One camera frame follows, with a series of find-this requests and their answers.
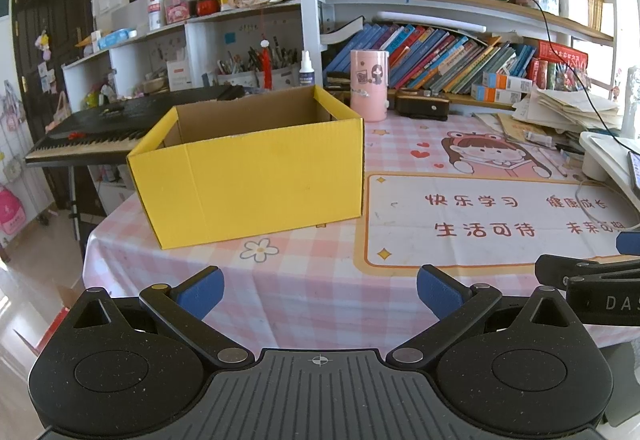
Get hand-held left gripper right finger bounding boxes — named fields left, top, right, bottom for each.
left=385, top=264, right=581, bottom=366

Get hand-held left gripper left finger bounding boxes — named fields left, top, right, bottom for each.
left=72, top=265, right=249, bottom=366

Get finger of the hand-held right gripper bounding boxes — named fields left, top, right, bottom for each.
left=534, top=254, right=640, bottom=292
left=616, top=231, right=640, bottom=257

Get yellow cardboard box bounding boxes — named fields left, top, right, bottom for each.
left=126, top=85, right=366, bottom=251

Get white desktop device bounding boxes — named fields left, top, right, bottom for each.
left=580, top=130, right=640, bottom=206

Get pink checkered tablecloth desktop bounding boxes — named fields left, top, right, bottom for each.
left=82, top=112, right=640, bottom=351

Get black desktop box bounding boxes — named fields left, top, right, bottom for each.
left=395, top=89, right=451, bottom=122

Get stack of loose papers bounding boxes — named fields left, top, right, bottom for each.
left=475, top=87, right=626, bottom=156

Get red cardboard box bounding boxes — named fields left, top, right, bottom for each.
left=12, top=285, right=86, bottom=356

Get black keyboard stand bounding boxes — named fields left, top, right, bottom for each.
left=65, top=165, right=108, bottom=243

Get orange white medicine box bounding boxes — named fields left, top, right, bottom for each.
left=471, top=85, right=526, bottom=105
left=482, top=72, right=536, bottom=93

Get black electronic keyboard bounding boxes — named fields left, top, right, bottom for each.
left=25, top=85, right=247, bottom=167

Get red gift box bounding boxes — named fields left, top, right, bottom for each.
left=537, top=39, right=590, bottom=91

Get pink cartoon cup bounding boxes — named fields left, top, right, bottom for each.
left=349, top=49, right=391, bottom=123

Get white pen holders with pens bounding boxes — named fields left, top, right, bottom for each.
left=216, top=47, right=301, bottom=88

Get pink backpack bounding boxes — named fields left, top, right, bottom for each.
left=0, top=185, right=18, bottom=236

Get white carton with red print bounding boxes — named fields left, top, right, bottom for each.
left=166, top=59, right=193, bottom=91

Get red hanging tassel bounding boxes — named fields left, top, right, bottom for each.
left=260, top=35, right=275, bottom=91

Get row of leaning colourful books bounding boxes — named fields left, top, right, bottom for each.
left=325, top=22, right=538, bottom=96

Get white spray bottle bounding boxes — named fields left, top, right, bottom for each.
left=298, top=50, right=316, bottom=87

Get white shelf unit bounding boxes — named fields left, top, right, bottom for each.
left=61, top=0, right=321, bottom=101

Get blue tissue pack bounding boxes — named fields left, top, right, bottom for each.
left=97, top=29, right=132, bottom=50

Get thick white lying book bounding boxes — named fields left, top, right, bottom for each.
left=320, top=15, right=366, bottom=46

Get white lotion bottle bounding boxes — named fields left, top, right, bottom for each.
left=146, top=0, right=165, bottom=32

